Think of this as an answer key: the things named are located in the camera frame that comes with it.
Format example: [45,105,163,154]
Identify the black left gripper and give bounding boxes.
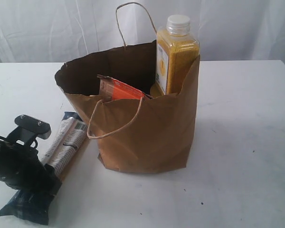
[0,139,62,195]

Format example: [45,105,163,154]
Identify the long noodle package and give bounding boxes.
[0,112,87,225]

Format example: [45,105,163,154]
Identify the brown pouch with orange label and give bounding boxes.
[97,75,152,101]

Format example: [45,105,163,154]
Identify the clear jar with tan lid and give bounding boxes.
[150,83,164,98]

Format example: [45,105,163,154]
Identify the yellow millet plastic bottle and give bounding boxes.
[155,14,200,95]

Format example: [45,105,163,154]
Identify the large brown paper bag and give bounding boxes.
[55,40,200,173]

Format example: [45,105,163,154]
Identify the white curtain backdrop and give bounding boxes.
[0,0,285,63]

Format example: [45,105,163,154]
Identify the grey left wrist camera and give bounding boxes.
[6,114,51,149]

